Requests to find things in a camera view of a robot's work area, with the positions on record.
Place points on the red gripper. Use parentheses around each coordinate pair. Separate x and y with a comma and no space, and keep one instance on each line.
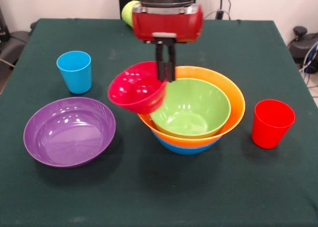
(169,24)

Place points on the magenta plastic bowl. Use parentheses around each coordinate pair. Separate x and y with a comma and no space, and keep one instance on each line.
(134,93)

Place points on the green plastic bowl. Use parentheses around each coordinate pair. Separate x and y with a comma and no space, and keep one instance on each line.
(196,105)

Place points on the yellow-green plastic cup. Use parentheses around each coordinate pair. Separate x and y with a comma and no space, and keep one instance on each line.
(127,13)

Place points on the orange plastic bowl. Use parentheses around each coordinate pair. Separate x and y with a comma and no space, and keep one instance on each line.
(236,105)

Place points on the blue plastic bowl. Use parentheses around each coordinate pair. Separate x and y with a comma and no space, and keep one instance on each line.
(186,150)

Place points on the blue plastic cup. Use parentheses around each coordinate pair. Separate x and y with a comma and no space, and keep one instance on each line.
(74,78)

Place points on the purple plastic bowl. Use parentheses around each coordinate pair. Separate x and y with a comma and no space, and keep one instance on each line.
(69,137)

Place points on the dark green tablecloth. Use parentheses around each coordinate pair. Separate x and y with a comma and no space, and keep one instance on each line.
(159,187)

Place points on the red plastic cup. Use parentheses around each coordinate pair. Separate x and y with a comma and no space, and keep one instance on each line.
(270,132)

